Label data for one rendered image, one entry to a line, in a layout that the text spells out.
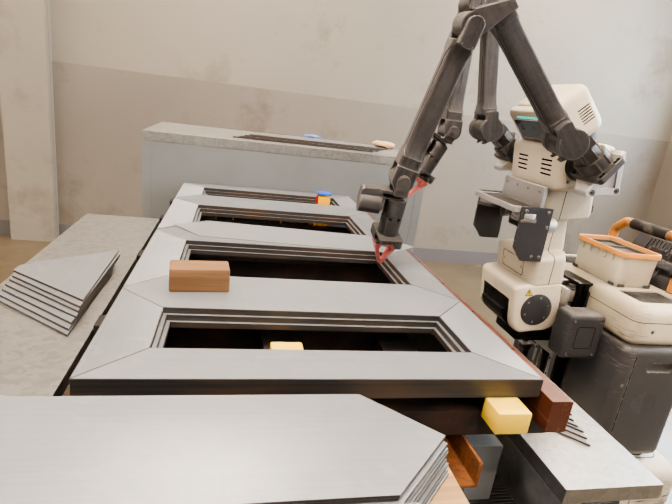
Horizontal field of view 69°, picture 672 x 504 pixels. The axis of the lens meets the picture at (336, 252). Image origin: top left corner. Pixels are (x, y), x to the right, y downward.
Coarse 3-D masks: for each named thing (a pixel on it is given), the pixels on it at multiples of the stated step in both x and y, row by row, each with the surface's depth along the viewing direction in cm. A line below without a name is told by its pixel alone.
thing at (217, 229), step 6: (210, 222) 153; (216, 222) 154; (222, 222) 155; (228, 222) 156; (210, 228) 147; (216, 228) 147; (222, 228) 148; (228, 228) 149; (204, 234) 140; (210, 234) 141; (216, 234) 141; (222, 234) 142; (228, 234) 143
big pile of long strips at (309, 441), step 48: (0, 432) 55; (48, 432) 56; (96, 432) 57; (144, 432) 58; (192, 432) 59; (240, 432) 60; (288, 432) 61; (336, 432) 63; (384, 432) 64; (432, 432) 65; (0, 480) 49; (48, 480) 50; (96, 480) 50; (144, 480) 51; (192, 480) 52; (240, 480) 53; (288, 480) 54; (336, 480) 55; (384, 480) 55; (432, 480) 62
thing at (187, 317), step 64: (256, 192) 210; (256, 256) 137; (320, 256) 141; (192, 320) 93; (256, 320) 95; (320, 320) 98; (384, 320) 101; (128, 384) 68; (192, 384) 70; (256, 384) 72; (320, 384) 75; (384, 384) 77; (448, 384) 79; (512, 384) 82
